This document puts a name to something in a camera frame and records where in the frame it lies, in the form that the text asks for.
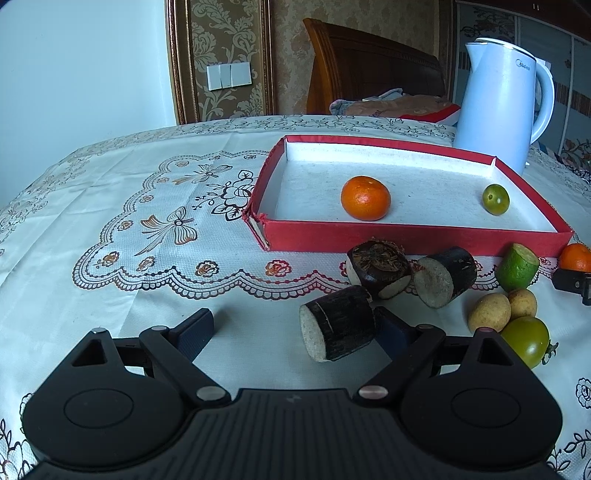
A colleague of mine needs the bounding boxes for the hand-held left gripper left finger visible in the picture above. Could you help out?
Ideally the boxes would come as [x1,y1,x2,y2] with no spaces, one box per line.
[69,308,232,408]

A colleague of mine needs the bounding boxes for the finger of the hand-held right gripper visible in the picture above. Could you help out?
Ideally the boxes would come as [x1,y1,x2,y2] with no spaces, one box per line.
[553,268,591,306]

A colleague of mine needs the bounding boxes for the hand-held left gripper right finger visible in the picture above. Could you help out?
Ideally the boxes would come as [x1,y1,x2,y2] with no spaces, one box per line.
[353,305,525,408]

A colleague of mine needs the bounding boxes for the small orange tangerine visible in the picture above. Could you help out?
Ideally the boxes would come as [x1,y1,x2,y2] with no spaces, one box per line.
[558,243,591,273]

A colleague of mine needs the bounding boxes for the small tan longan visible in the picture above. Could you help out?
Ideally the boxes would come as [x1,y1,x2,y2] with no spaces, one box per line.
[508,288,538,320]

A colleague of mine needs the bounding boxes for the dark purple sugarcane piece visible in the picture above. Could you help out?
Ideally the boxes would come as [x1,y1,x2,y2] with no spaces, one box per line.
[414,247,478,309]
[299,285,377,363]

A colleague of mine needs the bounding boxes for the knobby dark sugarcane piece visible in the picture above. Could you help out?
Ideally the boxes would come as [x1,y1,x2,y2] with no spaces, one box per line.
[347,240,413,301]

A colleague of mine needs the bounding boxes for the large tan longan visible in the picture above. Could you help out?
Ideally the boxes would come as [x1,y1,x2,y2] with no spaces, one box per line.
[468,292,512,334]

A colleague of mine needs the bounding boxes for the red cardboard box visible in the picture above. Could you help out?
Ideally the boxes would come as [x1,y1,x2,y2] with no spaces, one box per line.
[243,135,574,258]

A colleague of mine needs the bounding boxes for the large orange tangerine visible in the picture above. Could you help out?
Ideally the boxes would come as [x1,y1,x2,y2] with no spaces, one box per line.
[341,175,392,221]

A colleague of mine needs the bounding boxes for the cut green fruit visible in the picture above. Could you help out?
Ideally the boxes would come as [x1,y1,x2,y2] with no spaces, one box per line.
[495,243,540,292]

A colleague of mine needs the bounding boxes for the green tomato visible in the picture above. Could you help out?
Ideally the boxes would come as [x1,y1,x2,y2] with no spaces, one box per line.
[501,316,551,369]

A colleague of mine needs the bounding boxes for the small round green fruit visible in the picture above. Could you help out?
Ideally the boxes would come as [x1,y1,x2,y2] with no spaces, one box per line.
[482,184,510,216]

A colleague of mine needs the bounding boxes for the dark floral bedding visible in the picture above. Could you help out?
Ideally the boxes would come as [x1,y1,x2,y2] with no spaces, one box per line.
[531,136,591,185]

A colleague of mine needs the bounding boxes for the white electric kettle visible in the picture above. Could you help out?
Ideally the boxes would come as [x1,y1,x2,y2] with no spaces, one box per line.
[452,38,555,176]

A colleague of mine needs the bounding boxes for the tan printed blanket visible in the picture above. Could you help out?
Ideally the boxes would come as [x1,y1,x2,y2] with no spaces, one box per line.
[346,93,462,124]

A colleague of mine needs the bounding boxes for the grey blue cloth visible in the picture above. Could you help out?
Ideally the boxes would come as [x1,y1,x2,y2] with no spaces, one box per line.
[329,89,404,116]

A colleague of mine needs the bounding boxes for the brown wooden headboard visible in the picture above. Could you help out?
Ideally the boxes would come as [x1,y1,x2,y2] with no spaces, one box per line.
[302,18,446,115]

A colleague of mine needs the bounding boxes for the white wall switch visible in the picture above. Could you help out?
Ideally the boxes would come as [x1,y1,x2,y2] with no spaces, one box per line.
[206,62,253,90]

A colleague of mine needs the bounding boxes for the gold wall panel frame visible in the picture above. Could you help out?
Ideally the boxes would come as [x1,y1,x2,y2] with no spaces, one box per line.
[165,0,276,126]

